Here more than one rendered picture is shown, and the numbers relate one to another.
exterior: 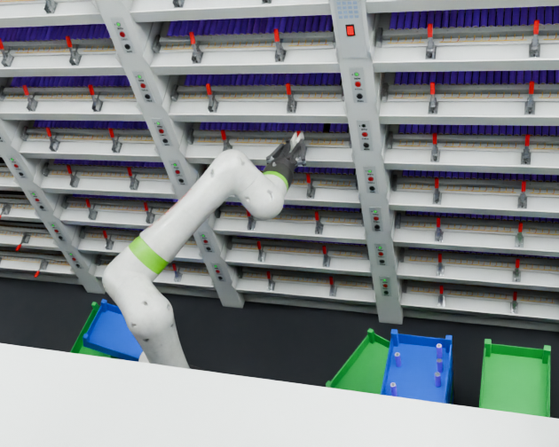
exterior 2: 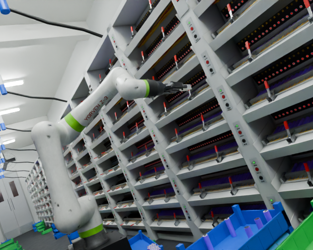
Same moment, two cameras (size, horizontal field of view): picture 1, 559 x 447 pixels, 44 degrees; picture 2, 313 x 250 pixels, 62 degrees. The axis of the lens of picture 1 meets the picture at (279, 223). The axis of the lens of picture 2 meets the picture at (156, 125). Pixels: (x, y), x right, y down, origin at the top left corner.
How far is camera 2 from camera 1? 1.83 m
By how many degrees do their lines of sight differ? 57
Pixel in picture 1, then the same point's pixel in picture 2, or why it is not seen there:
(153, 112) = (139, 101)
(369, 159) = (217, 80)
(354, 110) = (197, 48)
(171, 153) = (150, 124)
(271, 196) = (126, 80)
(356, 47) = (183, 6)
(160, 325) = (38, 130)
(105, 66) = not seen: hidden behind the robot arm
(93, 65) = not seen: hidden behind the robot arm
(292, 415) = not seen: outside the picture
